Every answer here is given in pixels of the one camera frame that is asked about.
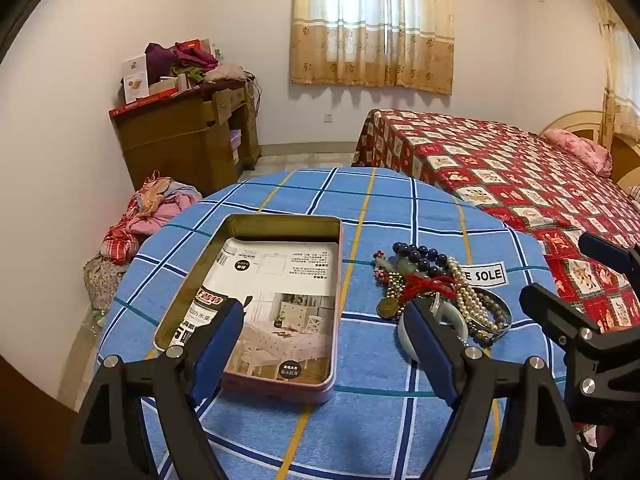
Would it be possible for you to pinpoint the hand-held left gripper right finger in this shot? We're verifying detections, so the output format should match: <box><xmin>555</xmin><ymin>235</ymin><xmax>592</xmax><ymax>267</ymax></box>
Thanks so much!
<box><xmin>402</xmin><ymin>297</ymin><xmax>591</xmax><ymax>480</ymax></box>

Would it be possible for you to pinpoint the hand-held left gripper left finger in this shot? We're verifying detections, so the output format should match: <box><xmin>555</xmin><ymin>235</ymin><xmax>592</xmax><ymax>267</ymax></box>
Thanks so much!
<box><xmin>65</xmin><ymin>296</ymin><xmax>246</xmax><ymax>480</ymax></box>

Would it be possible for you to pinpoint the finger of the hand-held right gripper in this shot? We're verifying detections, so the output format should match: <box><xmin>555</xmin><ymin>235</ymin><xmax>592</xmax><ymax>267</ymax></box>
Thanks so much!
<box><xmin>519</xmin><ymin>282</ymin><xmax>640</xmax><ymax>411</ymax></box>
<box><xmin>579</xmin><ymin>232</ymin><xmax>640</xmax><ymax>277</ymax></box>

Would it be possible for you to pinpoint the pale green jade bangle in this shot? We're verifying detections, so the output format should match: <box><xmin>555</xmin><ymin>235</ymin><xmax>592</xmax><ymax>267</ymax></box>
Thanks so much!
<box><xmin>398</xmin><ymin>294</ymin><xmax>471</xmax><ymax>362</ymax></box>

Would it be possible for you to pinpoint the silver metal bangle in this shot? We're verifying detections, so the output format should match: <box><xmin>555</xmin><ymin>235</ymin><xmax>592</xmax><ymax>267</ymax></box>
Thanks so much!
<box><xmin>470</xmin><ymin>287</ymin><xmax>513</xmax><ymax>347</ymax></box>

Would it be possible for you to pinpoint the brown bead bracelet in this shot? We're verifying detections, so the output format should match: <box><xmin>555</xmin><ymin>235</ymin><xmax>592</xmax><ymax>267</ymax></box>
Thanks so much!
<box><xmin>475</xmin><ymin>296</ymin><xmax>507</xmax><ymax>347</ymax></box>

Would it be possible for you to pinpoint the red cord coin pendant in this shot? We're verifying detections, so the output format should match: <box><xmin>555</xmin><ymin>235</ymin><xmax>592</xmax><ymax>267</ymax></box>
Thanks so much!
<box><xmin>377</xmin><ymin>275</ymin><xmax>453</xmax><ymax>318</ymax></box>

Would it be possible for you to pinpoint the pink metal tin box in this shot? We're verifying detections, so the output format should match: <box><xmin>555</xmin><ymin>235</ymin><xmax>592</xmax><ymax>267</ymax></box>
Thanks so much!
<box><xmin>153</xmin><ymin>213</ymin><xmax>345</xmax><ymax>406</ymax></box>

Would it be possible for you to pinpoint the cream pearl necklace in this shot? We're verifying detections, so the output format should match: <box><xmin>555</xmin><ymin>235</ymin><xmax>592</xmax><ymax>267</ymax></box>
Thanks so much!
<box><xmin>445</xmin><ymin>256</ymin><xmax>501</xmax><ymax>336</ymax></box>

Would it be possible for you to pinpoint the gold bead mesh bracelet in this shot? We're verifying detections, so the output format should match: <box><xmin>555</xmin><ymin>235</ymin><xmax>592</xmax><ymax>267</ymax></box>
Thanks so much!
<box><xmin>384</xmin><ymin>272</ymin><xmax>417</xmax><ymax>302</ymax></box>

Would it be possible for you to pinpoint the green jade pendant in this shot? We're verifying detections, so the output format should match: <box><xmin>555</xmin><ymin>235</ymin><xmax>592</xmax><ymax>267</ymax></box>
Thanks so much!
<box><xmin>372</xmin><ymin>252</ymin><xmax>427</xmax><ymax>286</ymax></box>

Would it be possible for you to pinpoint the white fabric label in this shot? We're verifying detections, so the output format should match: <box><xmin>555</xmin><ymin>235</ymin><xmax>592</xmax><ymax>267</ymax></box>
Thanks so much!
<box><xmin>460</xmin><ymin>263</ymin><xmax>509</xmax><ymax>286</ymax></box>

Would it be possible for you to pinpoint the printed paper sheet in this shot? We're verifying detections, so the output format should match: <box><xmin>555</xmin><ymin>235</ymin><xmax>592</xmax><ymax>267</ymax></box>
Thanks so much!
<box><xmin>167</xmin><ymin>237</ymin><xmax>341</xmax><ymax>381</ymax></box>

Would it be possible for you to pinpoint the pink pillow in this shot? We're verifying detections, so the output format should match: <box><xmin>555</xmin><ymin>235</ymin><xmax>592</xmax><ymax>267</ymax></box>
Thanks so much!
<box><xmin>542</xmin><ymin>128</ymin><xmax>613</xmax><ymax>177</ymax></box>

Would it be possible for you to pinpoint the clear plastic bag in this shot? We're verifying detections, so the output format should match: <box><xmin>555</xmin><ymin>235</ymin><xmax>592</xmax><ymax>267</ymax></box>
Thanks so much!
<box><xmin>79</xmin><ymin>309</ymin><xmax>109</xmax><ymax>337</ymax></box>

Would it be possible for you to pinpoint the bed with red patterned bedspread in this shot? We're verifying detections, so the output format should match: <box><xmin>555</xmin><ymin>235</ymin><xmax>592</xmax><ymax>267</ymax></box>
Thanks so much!
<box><xmin>351</xmin><ymin>108</ymin><xmax>640</xmax><ymax>338</ymax></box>

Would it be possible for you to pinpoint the cream wooden headboard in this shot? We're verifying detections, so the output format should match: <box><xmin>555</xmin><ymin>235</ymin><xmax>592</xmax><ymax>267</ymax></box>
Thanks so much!
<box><xmin>539</xmin><ymin>109</ymin><xmax>640</xmax><ymax>196</ymax></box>

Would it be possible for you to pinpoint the blue plaid tablecloth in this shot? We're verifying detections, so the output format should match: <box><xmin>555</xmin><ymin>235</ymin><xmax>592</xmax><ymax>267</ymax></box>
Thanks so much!
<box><xmin>94</xmin><ymin>167</ymin><xmax>596</xmax><ymax>480</ymax></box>

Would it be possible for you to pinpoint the pile of clothes on floor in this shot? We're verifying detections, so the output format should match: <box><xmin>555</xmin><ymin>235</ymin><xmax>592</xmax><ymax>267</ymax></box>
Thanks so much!
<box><xmin>82</xmin><ymin>170</ymin><xmax>203</xmax><ymax>311</ymax></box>

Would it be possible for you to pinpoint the beige patterned window curtain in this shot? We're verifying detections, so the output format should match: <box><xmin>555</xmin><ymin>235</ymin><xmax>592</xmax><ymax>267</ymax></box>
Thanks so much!
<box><xmin>587</xmin><ymin>0</ymin><xmax>640</xmax><ymax>151</ymax></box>
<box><xmin>290</xmin><ymin>0</ymin><xmax>456</xmax><ymax>96</ymax></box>

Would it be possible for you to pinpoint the brown wooden board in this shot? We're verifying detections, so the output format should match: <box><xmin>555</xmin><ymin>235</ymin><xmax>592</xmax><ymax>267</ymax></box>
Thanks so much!
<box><xmin>0</xmin><ymin>352</ymin><xmax>81</xmax><ymax>480</ymax></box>

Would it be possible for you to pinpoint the brown wooden desk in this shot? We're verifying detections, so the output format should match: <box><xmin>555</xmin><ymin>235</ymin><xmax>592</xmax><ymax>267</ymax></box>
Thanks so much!
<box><xmin>109</xmin><ymin>76</ymin><xmax>262</xmax><ymax>196</ymax></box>

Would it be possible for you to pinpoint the red flat box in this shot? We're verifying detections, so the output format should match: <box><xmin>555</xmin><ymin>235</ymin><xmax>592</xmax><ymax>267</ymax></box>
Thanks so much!
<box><xmin>109</xmin><ymin>87</ymin><xmax>201</xmax><ymax>119</ymax></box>

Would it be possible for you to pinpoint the white cardboard box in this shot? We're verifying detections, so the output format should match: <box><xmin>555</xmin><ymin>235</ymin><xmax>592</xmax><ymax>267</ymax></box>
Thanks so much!
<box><xmin>122</xmin><ymin>54</ymin><xmax>151</xmax><ymax>105</ymax></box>

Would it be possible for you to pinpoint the pile of clothes on desk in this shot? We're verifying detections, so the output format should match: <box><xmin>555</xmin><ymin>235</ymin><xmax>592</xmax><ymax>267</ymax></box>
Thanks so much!
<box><xmin>145</xmin><ymin>40</ymin><xmax>246</xmax><ymax>86</ymax></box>

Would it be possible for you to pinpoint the dark blue bead bracelet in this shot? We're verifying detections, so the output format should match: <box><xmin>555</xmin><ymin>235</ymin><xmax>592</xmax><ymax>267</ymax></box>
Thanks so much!
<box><xmin>391</xmin><ymin>241</ymin><xmax>453</xmax><ymax>278</ymax></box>

